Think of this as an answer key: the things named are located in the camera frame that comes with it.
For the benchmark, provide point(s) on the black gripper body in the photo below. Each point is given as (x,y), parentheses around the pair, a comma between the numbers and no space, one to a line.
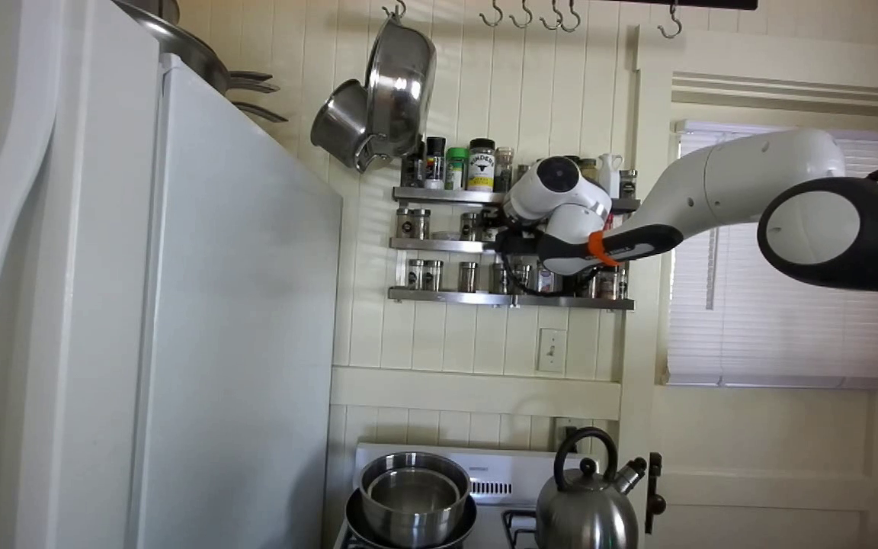
(516,243)

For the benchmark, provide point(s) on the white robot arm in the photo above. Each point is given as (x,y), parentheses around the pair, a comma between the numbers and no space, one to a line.
(812,221)

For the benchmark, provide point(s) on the steel spice rack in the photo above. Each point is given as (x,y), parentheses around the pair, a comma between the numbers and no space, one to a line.
(463,249)

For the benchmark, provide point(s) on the large white label bottle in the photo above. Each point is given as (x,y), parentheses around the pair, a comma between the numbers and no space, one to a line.
(481,166)

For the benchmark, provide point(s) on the green lid spice bottle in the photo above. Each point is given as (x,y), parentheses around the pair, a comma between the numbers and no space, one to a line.
(455,170)

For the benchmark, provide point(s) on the white gas stove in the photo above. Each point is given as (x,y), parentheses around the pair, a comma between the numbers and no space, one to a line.
(492,498)

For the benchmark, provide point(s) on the hanging steel bowl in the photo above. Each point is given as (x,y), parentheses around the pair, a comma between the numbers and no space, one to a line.
(399,87)

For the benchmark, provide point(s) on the hanging steel pot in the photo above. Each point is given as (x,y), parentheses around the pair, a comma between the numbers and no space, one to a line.
(340,126)

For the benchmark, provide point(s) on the white window blind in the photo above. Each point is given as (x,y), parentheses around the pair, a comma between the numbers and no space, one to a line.
(733,322)

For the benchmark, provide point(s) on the stacked steel pots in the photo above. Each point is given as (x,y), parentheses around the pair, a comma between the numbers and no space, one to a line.
(413,500)

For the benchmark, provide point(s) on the stainless steel kettle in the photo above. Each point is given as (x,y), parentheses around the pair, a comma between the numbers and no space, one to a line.
(589,506)

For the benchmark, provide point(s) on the pans on fridge top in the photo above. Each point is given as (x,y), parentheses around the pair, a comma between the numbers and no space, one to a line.
(192,52)

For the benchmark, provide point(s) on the white refrigerator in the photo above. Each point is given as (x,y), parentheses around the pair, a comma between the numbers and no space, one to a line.
(167,300)

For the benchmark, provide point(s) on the white wall outlet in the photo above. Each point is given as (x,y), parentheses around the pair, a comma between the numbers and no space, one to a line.
(551,348)

